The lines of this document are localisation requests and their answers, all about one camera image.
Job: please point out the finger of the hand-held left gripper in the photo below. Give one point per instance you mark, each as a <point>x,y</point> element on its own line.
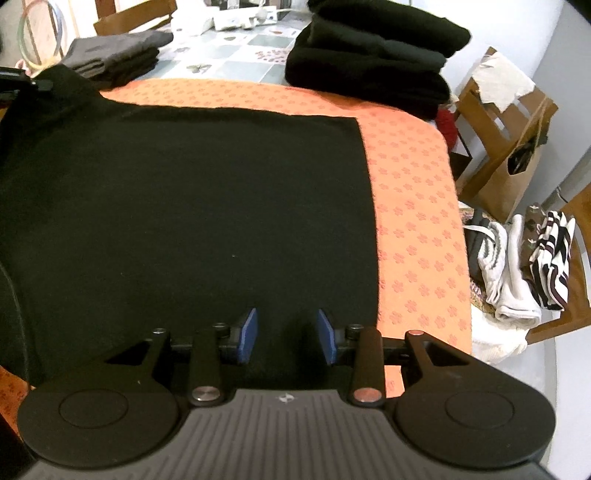
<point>18,78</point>

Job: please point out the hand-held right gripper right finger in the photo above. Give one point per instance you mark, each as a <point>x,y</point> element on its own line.
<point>325,334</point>

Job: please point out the stack of black folded clothes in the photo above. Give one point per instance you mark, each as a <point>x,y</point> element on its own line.
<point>369,60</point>

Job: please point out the pile of white clothes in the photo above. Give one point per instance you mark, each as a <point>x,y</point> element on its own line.
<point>508,277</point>

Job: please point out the red cloth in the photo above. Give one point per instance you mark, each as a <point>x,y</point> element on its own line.
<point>447,127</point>

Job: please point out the brown paper bag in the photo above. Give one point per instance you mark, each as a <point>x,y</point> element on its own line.
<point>503,189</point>
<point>508,124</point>

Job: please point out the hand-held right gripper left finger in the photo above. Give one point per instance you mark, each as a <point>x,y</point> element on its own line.
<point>249,334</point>

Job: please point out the white plug adapter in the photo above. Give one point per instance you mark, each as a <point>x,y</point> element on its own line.
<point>261,14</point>

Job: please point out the white tissue box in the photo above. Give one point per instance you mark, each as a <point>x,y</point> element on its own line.
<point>191,23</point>

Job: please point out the orange flower patterned mat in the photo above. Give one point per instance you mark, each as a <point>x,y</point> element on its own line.
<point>415,207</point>

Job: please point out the torn white cloth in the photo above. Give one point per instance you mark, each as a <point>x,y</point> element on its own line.
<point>503,78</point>

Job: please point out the tile patterned tablecloth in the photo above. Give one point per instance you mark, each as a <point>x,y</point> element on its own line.
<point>240,53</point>

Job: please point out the grey folded garment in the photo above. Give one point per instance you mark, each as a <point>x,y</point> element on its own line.
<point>111,48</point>

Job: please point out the white power strip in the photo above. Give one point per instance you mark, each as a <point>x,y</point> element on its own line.
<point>240,18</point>

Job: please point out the colourful hula hoop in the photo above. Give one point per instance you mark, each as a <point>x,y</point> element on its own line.
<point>25,37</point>

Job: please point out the black knit sweater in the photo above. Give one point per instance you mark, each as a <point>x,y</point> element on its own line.
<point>184,207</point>

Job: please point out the black box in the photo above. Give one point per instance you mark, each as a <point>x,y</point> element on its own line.
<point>461,166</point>

